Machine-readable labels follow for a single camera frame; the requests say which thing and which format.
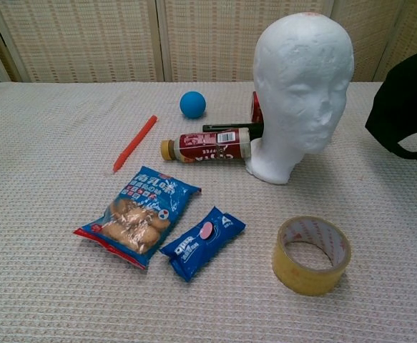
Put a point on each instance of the black cap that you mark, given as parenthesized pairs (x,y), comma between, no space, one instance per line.
(406,107)

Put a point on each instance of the black pen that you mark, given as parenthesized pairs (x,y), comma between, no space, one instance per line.
(229,126)

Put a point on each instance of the blue Oreo cookie pack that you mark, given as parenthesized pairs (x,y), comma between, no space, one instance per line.
(202,244)

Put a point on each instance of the red can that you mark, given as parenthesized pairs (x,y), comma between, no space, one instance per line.
(256,109)

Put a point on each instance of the yellow packing tape roll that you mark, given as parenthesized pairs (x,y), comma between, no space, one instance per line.
(310,273)

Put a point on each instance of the woven folding screen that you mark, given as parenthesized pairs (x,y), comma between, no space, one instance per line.
(86,39)

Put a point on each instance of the orange marker pen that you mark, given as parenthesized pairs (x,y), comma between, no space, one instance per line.
(134,144)

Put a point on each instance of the blue biscuit snack bag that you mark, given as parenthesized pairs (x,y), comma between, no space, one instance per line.
(140,218)

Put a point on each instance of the white foam mannequin head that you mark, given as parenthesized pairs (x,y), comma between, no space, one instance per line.
(301,100)

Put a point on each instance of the coffee bottle with red label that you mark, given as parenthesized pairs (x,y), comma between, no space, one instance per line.
(208,146)

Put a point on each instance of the woven tablecloth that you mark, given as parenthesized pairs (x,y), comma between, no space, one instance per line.
(50,286)

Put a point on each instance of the blue ball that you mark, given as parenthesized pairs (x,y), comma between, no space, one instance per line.
(192,104)

